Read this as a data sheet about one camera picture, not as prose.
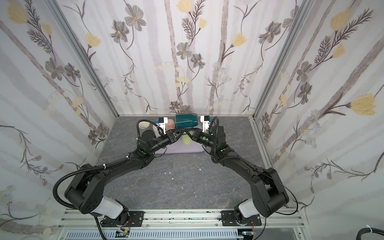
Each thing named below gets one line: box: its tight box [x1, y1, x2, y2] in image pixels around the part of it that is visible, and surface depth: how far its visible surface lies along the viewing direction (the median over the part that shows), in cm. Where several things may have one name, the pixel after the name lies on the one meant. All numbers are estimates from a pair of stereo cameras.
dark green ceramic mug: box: [175, 113, 199, 129], surface depth 75 cm
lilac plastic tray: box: [155, 136, 205, 154], surface depth 101 cm
